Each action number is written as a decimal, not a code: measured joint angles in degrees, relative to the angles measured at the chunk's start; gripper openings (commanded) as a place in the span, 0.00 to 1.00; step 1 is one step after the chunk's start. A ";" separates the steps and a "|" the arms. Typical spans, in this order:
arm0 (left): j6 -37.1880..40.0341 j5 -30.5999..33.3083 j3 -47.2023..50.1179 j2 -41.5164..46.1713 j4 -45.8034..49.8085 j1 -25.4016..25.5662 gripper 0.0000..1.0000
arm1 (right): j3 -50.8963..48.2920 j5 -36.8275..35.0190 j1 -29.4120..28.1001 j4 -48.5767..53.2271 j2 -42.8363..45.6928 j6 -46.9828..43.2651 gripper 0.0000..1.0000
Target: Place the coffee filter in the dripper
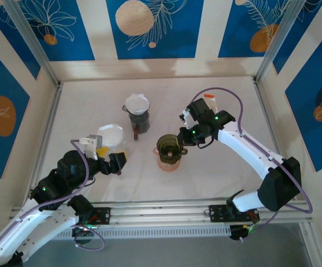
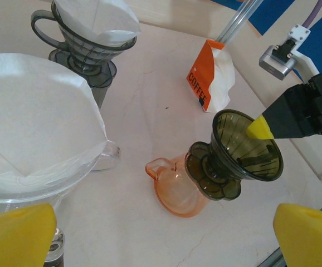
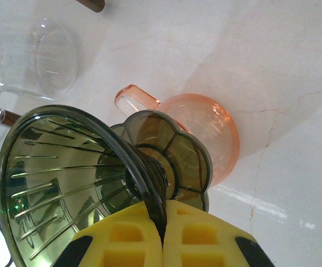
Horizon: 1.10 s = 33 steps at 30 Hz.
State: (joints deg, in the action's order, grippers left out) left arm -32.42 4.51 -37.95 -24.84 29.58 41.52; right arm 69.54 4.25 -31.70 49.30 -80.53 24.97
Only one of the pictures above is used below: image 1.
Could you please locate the dark green glass mug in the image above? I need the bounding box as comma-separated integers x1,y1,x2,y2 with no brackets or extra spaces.
157,133,189,165

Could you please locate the clear glass dripper wooden handle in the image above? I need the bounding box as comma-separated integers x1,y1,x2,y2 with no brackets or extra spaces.
96,123,129,176

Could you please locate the white paper coffee filter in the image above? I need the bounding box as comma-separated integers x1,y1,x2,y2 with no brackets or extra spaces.
98,124,124,148
125,93,150,115

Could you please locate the white coffee filter stack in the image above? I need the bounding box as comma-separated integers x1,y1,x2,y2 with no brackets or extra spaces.
204,93,219,112

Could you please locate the orange transparent carafe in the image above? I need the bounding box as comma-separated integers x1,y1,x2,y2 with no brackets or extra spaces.
152,147,184,172

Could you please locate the grey dripper wooden handle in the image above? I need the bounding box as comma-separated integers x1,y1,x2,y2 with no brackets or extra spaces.
121,104,152,141

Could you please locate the small black controller box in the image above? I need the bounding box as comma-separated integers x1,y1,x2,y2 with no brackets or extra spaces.
71,224,95,246
229,224,255,243

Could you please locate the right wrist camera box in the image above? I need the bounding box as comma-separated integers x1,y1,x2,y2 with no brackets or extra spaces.
182,110,197,128

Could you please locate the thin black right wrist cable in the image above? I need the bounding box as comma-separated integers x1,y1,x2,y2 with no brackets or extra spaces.
197,136,215,150

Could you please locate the aluminium side rail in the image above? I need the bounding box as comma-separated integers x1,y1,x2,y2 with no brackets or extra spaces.
28,82,64,195
252,77,296,199

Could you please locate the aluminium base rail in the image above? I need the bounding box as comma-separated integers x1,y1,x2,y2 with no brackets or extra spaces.
10,196,312,233

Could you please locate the white slotted cable duct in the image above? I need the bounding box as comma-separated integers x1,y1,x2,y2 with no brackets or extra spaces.
37,224,232,242

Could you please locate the aluminium frame post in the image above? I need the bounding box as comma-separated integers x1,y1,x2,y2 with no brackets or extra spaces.
256,0,310,83
2,0,61,87

